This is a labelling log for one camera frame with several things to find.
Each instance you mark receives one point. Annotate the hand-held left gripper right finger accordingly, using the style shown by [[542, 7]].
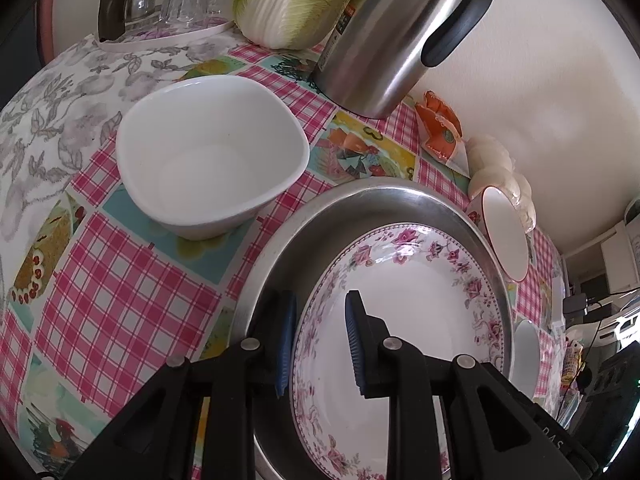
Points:
[[356, 345]]

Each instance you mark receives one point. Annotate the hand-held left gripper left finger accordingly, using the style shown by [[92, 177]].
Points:
[[285, 345]]

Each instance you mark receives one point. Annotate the pink floral round plate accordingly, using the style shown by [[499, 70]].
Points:
[[425, 310]]

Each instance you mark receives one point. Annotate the stainless steel basin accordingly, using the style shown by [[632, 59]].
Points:
[[310, 245]]

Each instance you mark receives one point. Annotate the strawberry print bowl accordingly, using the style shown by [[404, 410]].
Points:
[[505, 235]]

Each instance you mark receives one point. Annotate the white squarish bowl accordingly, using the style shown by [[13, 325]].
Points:
[[210, 160]]

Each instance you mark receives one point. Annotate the black electronic device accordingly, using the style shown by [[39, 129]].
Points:
[[610, 395]]

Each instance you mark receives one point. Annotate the colourful small packets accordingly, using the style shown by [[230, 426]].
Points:
[[570, 365]]

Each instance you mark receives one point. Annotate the white plastic lattice basket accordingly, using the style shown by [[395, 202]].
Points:
[[610, 325]]

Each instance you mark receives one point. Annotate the black charger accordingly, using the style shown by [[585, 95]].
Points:
[[575, 304]]

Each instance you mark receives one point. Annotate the white shelf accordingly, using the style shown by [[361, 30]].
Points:
[[617, 260]]

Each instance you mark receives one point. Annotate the orange snack packet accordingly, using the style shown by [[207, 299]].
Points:
[[442, 135]]

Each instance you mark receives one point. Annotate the bag of steamed buns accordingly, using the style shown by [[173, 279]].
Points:
[[492, 160]]

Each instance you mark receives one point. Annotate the stainless steel thermos carafe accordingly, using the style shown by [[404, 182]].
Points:
[[390, 45]]

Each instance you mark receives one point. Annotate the napa cabbage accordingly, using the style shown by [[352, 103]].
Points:
[[290, 5]]

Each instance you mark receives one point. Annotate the pink board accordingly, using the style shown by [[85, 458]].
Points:
[[46, 25]]

